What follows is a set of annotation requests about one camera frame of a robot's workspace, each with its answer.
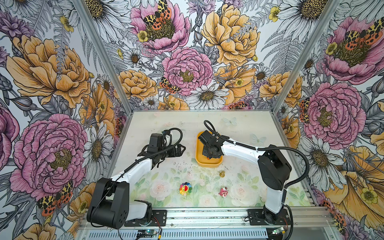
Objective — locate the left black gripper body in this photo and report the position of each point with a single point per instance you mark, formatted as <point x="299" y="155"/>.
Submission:
<point x="163" y="155"/>

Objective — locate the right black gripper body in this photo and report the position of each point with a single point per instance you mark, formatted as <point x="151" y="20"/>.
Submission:
<point x="207" y="152"/>

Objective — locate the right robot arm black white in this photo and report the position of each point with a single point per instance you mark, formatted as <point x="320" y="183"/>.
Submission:
<point x="274" y="168"/>

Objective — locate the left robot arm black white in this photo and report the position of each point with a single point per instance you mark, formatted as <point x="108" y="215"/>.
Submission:
<point x="111" y="205"/>

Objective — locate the yellow plastic bin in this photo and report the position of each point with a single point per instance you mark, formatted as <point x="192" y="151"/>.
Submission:
<point x="201" y="159"/>

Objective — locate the rainbow flower toy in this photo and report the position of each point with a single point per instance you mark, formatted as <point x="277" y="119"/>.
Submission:
<point x="185" y="189"/>

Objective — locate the pink strawberry bear toy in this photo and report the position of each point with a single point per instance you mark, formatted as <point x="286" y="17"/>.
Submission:
<point x="224" y="192"/>

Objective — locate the left green circuit board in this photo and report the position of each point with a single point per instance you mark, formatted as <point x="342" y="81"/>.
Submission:
<point x="147" y="234"/>

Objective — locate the green circuit board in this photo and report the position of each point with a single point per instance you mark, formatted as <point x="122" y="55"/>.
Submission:
<point x="147" y="234"/>
<point x="278" y="231"/>

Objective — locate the right green circuit board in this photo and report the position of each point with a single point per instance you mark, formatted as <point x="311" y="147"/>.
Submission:
<point x="278" y="231"/>

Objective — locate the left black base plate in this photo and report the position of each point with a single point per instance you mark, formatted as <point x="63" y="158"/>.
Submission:
<point x="158" y="218"/>

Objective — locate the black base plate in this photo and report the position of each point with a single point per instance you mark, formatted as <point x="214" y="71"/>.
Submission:
<point x="158" y="218"/>
<point x="264" y="217"/>

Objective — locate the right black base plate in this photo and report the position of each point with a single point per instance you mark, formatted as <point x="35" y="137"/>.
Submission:
<point x="264" y="217"/>

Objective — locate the white slotted cable duct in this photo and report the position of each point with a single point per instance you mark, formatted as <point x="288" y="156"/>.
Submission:
<point x="184" y="234"/>

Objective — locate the aluminium front rail frame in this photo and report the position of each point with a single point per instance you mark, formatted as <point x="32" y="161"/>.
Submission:
<point x="209" y="218"/>

